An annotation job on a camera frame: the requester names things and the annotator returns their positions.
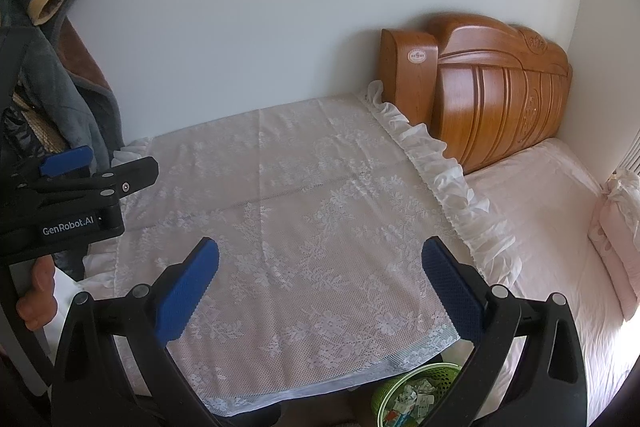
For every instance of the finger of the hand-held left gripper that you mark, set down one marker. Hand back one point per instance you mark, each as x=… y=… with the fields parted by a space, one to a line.
x=67 y=161
x=110 y=179

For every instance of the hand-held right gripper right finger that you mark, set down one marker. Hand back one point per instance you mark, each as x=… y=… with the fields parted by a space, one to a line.
x=450 y=292

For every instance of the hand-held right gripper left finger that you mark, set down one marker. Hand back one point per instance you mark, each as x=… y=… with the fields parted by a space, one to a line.
x=185 y=292

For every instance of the green plastic basket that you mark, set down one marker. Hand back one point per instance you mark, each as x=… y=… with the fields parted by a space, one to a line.
x=435 y=372

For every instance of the person's left hand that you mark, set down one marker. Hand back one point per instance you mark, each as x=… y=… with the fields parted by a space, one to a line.
x=37 y=302

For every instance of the woven straw bag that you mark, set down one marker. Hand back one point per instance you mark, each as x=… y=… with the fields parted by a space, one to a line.
x=40 y=129

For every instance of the grey fleece robe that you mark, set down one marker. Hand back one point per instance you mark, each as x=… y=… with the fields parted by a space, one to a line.
x=65 y=72

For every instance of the brown fleece cloth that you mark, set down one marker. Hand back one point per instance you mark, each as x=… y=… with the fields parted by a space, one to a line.
x=82 y=57

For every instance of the pile of paper scraps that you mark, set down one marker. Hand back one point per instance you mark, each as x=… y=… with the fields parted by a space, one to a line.
x=415 y=399

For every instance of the pink bed sheet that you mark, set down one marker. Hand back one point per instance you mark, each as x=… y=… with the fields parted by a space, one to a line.
x=550 y=232

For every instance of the white lace tablecloth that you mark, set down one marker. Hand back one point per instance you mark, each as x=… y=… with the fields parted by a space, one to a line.
x=300 y=232

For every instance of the pink pillow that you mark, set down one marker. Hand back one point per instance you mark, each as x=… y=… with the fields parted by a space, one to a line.
x=620 y=247

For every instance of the wooden headboard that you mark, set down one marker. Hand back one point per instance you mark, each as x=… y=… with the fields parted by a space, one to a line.
x=480 y=107

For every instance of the white pleated curtain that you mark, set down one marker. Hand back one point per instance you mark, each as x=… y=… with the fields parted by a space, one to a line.
x=631 y=162

